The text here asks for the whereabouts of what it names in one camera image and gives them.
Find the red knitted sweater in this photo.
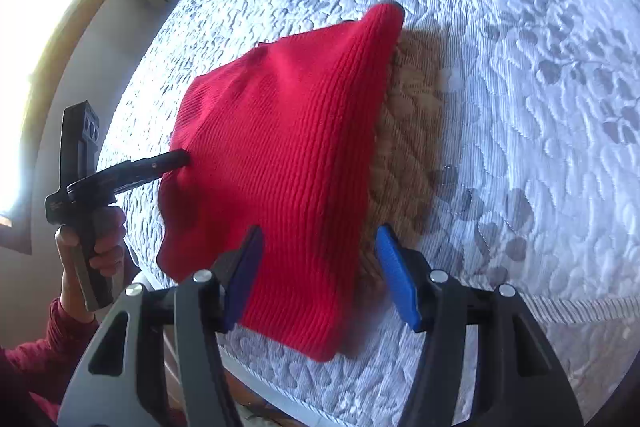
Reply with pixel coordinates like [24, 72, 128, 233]
[157, 2, 404, 362]

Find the red sleeved left forearm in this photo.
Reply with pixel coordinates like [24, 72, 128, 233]
[1, 299, 99, 426]

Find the person's left hand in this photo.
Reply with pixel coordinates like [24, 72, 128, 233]
[55, 206, 126, 323]

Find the grey floral quilted bedspread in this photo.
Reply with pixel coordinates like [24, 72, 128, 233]
[100, 0, 639, 419]

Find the wooden window frame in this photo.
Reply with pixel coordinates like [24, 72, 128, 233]
[1, 0, 105, 255]

